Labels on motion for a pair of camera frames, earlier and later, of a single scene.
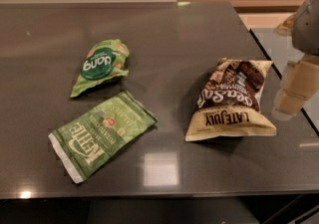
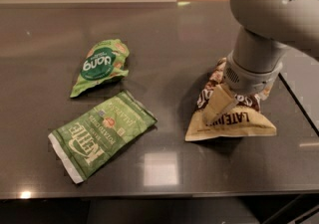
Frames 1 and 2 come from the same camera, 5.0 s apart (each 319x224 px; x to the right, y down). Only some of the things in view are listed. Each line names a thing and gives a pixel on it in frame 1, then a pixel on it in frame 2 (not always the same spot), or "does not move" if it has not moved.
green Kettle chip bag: x=89 y=136 does not move
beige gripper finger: x=299 y=84 -> x=240 y=81
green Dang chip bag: x=105 y=60 does not move
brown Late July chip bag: x=228 y=104 does not move
